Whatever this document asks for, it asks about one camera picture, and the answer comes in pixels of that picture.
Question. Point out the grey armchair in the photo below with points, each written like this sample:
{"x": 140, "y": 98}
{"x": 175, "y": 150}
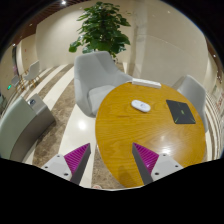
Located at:
{"x": 189, "y": 87}
{"x": 95, "y": 75}

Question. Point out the small grey chair far left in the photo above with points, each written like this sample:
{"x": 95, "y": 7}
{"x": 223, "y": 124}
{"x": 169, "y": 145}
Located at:
{"x": 16, "y": 83}

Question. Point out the round wooden table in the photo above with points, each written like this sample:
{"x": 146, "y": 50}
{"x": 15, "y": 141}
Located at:
{"x": 119, "y": 125}

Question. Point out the grey armchair left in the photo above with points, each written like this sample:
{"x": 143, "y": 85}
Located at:
{"x": 95, "y": 75}

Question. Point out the grey armchair right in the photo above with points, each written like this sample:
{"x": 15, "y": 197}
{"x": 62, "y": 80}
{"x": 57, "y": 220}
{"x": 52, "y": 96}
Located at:
{"x": 189, "y": 87}

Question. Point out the green potted plant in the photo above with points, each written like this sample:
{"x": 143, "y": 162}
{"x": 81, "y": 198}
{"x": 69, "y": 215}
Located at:
{"x": 100, "y": 30}

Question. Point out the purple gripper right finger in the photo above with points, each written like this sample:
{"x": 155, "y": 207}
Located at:
{"x": 153, "y": 166}

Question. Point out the white computer mouse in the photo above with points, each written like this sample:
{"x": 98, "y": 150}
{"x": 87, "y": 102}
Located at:
{"x": 141, "y": 106}

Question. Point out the white chair far left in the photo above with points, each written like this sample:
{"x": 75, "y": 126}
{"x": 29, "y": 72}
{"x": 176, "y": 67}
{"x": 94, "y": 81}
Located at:
{"x": 33, "y": 73}

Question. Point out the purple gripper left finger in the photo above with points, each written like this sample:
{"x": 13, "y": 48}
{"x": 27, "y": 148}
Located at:
{"x": 71, "y": 166}

